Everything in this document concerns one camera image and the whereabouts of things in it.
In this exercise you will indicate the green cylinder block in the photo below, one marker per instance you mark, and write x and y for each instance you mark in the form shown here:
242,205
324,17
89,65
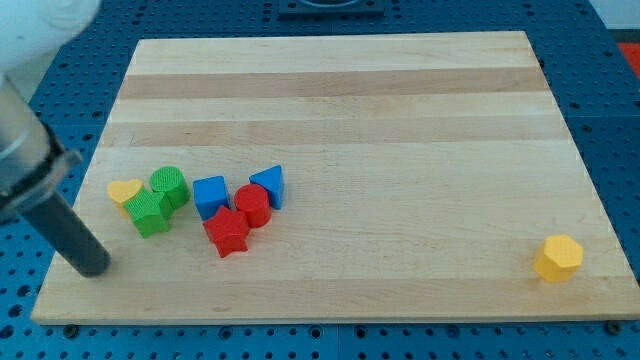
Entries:
170,181

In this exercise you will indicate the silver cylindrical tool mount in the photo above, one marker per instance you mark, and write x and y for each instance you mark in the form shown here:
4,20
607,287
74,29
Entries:
33,160

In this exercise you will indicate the blue cube block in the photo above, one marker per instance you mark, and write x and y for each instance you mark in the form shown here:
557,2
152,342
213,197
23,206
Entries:
209,195

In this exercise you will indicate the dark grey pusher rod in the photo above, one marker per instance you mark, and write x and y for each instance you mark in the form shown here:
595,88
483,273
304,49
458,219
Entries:
56,221

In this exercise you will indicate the blue triangle block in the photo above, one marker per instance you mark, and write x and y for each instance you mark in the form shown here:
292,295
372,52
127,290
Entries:
272,180

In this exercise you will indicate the red star block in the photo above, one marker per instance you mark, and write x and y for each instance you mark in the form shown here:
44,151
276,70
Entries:
228,230

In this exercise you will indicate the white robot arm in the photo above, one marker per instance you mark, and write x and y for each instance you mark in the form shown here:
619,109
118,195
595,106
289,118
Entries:
31,28

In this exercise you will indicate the yellow heart block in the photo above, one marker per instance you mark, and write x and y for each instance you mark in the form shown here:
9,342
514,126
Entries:
121,192

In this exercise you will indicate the red cylinder block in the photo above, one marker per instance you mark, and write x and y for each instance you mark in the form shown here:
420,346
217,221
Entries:
253,201

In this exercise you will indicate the yellow hexagon block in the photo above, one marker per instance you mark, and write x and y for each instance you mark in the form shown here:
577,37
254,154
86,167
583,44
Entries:
558,258

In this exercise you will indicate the wooden board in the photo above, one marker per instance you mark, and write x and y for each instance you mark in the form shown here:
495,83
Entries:
422,173

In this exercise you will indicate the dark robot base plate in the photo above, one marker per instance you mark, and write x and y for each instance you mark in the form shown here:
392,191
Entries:
290,8

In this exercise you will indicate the green star block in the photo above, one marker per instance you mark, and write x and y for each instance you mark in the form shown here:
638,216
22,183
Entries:
149,212

